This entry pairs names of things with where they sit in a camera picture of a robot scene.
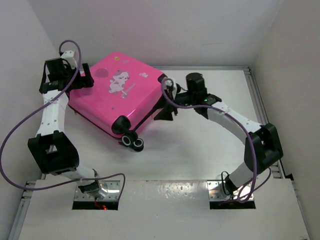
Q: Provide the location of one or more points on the pink hard-shell suitcase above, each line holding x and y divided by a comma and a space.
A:
122, 99

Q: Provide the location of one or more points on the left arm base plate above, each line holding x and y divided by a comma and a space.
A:
105, 191

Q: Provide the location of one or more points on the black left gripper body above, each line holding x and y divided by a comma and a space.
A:
78, 82

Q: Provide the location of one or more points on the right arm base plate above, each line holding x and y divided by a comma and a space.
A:
216, 193

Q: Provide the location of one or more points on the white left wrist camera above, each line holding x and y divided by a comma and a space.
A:
68, 56

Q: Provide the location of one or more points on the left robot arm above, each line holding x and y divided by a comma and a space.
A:
51, 149

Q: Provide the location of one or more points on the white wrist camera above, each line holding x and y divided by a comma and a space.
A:
172, 87
68, 56

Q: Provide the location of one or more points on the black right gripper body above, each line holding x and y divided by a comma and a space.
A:
185, 98

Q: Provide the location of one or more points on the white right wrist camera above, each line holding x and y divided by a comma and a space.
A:
172, 87

